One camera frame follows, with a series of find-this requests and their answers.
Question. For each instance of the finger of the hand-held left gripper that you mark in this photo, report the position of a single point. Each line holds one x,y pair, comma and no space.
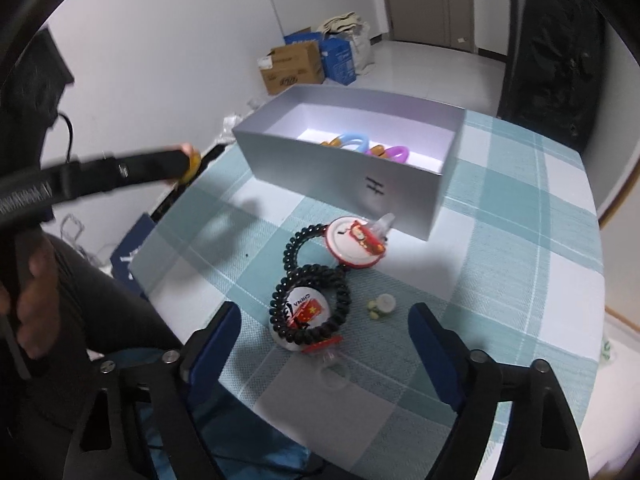
125,170

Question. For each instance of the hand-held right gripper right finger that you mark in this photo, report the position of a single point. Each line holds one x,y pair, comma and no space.
432,355

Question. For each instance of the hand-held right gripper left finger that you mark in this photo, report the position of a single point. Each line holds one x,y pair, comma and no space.
220,352

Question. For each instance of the flag print round badge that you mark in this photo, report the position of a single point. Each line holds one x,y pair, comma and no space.
305,310

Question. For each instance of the red rimmed round badge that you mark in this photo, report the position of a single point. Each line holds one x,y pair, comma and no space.
345,247

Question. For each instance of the grey storage box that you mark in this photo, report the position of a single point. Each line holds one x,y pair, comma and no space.
325,175

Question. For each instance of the person's left hand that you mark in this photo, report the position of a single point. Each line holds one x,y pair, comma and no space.
35,300

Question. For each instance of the small white green ornament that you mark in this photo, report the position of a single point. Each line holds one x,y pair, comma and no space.
382,306

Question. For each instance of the dark blue shoe box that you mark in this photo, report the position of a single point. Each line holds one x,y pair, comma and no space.
132,255

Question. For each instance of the clear plastic clip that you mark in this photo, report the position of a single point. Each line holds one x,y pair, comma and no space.
386,221
334,372

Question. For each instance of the clear plastic package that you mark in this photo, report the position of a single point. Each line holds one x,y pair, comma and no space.
232,127

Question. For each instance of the teal checked tablecloth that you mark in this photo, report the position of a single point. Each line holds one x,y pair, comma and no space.
500,260

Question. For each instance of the person's leg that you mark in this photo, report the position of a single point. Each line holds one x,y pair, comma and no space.
100,300

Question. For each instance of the brown cardboard box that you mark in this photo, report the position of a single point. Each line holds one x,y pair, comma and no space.
292,67

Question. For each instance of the blue cardboard box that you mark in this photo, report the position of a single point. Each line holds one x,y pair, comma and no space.
340,62

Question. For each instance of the white tote bag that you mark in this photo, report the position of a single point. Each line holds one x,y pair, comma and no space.
357,35

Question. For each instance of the large black bag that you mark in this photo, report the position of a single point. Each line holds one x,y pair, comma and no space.
555,60

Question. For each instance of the grey door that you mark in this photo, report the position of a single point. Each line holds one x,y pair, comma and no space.
430,0

